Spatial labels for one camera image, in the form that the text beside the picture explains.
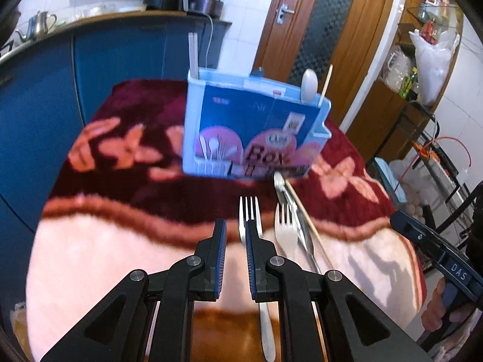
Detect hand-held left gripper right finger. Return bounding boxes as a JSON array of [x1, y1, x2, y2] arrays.
[[245, 222, 434, 362]]

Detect white plastic bag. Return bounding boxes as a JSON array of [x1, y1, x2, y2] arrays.
[[409, 28, 461, 106]]

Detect brown wooden door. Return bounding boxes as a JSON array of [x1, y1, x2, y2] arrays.
[[252, 0, 400, 159]]

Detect red bottle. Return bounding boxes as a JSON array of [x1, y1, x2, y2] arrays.
[[422, 18, 438, 44]]

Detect blue kitchen base cabinets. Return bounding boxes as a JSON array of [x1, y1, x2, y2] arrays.
[[0, 9, 232, 234]]

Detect clear plastic containers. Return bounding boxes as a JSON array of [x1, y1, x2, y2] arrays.
[[383, 45, 416, 93]]

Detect white plastic fork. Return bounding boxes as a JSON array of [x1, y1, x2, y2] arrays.
[[274, 203, 299, 261]]

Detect tray of eggs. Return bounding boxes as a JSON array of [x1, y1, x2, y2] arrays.
[[402, 186, 429, 219]]

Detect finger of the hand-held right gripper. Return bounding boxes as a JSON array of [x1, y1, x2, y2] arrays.
[[390, 211, 448, 259]]

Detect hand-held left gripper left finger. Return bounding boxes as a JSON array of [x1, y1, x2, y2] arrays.
[[40, 219, 228, 362]]

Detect white spoon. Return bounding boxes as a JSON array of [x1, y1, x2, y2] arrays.
[[301, 68, 317, 103]]

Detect black wire rack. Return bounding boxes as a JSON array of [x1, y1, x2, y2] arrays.
[[411, 102, 483, 234]]

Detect blue utensil holder box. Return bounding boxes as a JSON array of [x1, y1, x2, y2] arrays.
[[182, 67, 333, 179]]

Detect silver door handle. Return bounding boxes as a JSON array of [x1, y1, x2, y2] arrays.
[[275, 3, 295, 25]]

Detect metal kettle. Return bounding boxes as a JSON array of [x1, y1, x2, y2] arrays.
[[15, 11, 58, 42]]

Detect red cable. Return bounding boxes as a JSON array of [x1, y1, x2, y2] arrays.
[[400, 136, 474, 182]]

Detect white power cable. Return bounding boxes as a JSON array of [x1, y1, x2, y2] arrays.
[[206, 13, 215, 70]]

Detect plain metal fork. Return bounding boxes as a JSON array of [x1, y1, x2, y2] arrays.
[[238, 195, 276, 362]]

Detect green bottle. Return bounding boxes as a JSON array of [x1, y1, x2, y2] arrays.
[[402, 68, 419, 97]]

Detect wooden shelf unit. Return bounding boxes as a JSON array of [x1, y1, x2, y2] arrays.
[[373, 0, 465, 159]]

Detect light blue tray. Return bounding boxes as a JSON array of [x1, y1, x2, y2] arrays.
[[373, 156, 408, 204]]

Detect person's right hand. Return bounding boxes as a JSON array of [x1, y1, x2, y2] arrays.
[[420, 279, 476, 334]]

